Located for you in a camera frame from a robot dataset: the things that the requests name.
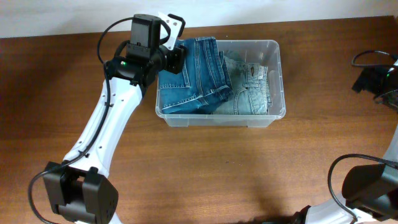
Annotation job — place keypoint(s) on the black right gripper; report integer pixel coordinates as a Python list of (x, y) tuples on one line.
[(370, 80)]

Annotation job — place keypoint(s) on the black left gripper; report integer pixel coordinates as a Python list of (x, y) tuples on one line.
[(178, 64)]

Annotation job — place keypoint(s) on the dark blue jeans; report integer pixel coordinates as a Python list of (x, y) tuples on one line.
[(203, 84)]

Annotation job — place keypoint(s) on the light blue jeans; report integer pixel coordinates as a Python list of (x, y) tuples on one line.
[(251, 95)]

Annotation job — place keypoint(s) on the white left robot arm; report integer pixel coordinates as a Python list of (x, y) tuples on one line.
[(78, 188)]

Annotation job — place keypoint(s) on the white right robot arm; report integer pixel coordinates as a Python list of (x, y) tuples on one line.
[(369, 192)]

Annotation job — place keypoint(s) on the clear plastic storage bin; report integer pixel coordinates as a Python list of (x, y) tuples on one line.
[(264, 52)]

